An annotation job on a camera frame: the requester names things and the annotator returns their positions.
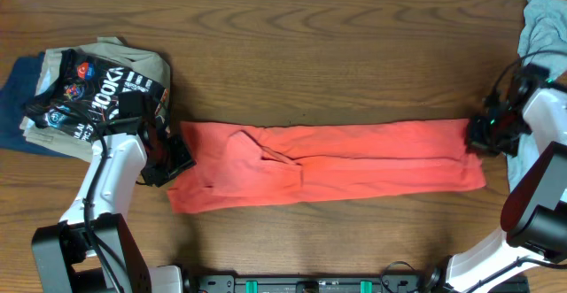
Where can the grey t-shirt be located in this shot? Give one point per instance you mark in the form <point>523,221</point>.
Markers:
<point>544,29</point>

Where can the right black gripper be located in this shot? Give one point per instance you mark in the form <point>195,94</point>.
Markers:
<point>480,135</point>

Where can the red printed t-shirt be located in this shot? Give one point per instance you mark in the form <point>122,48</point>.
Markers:
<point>239,165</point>

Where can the black printed folded shirt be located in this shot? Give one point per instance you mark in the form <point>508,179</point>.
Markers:
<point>86,94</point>

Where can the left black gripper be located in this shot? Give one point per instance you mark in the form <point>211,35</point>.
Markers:
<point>173,162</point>

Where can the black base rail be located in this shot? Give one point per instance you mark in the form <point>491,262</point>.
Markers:
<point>407,280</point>

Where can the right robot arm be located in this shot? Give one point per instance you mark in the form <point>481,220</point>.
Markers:
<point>533,218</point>

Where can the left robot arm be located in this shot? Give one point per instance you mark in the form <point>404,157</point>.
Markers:
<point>91,248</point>

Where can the navy folded garment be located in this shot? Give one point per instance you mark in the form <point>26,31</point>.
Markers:
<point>19,88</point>

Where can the beige folded garment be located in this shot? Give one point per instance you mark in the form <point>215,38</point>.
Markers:
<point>148,63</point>

